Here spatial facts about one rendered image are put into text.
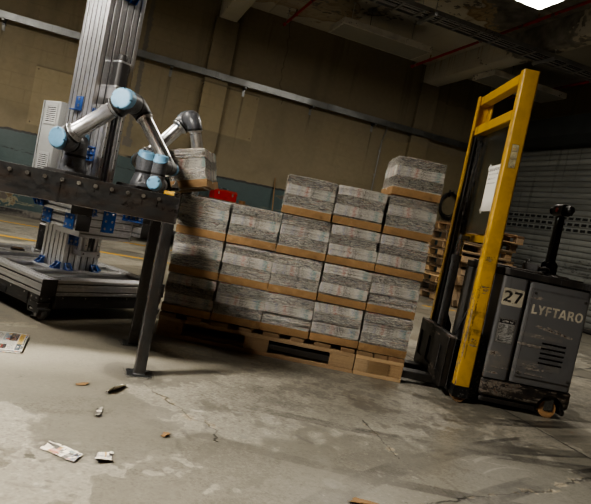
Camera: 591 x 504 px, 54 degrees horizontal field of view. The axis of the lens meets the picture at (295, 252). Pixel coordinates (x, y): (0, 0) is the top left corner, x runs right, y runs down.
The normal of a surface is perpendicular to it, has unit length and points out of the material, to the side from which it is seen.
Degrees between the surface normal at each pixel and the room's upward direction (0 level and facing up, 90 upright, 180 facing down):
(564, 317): 90
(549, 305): 90
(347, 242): 90
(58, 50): 90
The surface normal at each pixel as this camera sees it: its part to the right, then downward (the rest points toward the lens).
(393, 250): 0.03, 0.06
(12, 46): 0.32, 0.11
